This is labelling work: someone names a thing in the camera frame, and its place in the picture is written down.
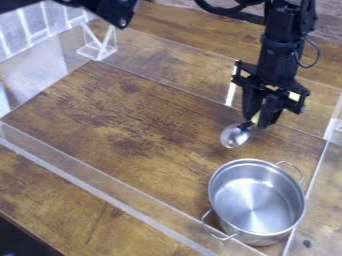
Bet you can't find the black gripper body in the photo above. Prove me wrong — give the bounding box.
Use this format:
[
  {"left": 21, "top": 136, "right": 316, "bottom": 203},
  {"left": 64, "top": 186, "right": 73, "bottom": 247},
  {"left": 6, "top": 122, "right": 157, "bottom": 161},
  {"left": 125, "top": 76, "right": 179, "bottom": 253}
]
[{"left": 232, "top": 35, "right": 309, "bottom": 114}]

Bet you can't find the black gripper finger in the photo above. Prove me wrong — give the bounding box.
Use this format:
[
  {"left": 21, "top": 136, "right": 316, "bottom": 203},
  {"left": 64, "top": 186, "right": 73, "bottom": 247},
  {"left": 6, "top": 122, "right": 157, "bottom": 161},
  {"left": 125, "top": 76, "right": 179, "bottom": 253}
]
[
  {"left": 241, "top": 87, "right": 264, "bottom": 120},
  {"left": 257, "top": 94, "right": 285, "bottom": 129}
]

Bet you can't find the stainless steel pot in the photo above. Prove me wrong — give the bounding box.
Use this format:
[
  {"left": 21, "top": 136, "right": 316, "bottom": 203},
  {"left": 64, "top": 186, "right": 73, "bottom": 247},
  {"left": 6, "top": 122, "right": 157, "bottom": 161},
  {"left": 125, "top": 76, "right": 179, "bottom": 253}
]
[{"left": 200, "top": 158, "right": 305, "bottom": 246}]

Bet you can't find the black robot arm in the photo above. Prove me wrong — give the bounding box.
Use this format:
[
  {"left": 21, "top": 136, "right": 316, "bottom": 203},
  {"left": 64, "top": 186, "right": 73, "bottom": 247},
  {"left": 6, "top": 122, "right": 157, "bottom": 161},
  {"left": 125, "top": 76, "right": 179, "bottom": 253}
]
[{"left": 193, "top": 0, "right": 316, "bottom": 130}]

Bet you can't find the clear acrylic front barrier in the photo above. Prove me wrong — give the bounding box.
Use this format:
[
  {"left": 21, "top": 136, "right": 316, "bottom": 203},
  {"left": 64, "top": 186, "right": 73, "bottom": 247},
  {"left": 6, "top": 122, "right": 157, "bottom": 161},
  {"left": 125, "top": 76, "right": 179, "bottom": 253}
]
[{"left": 0, "top": 121, "right": 267, "bottom": 256}]

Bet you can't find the black cable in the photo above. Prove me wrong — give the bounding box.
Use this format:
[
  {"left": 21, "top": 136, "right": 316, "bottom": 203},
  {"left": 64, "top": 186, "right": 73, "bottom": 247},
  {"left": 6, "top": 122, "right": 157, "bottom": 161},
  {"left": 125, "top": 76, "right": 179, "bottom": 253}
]
[{"left": 292, "top": 33, "right": 321, "bottom": 69}]

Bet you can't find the clear acrylic right bracket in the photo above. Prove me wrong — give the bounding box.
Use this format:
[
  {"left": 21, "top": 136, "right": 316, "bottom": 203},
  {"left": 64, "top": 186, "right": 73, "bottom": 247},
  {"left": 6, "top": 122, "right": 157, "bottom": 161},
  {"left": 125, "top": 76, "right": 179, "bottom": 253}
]
[{"left": 323, "top": 94, "right": 342, "bottom": 147}]

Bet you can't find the black wall slot strip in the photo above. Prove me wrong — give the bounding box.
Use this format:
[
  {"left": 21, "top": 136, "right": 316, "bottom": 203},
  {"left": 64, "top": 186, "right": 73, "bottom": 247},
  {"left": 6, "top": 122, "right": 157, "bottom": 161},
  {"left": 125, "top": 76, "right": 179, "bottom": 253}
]
[{"left": 219, "top": 8, "right": 264, "bottom": 25}]

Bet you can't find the clear acrylic triangular bracket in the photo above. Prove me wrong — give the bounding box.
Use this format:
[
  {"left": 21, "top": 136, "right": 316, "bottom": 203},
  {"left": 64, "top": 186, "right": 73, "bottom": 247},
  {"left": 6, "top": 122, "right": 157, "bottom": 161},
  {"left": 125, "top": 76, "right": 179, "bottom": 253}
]
[{"left": 76, "top": 23, "right": 117, "bottom": 61}]

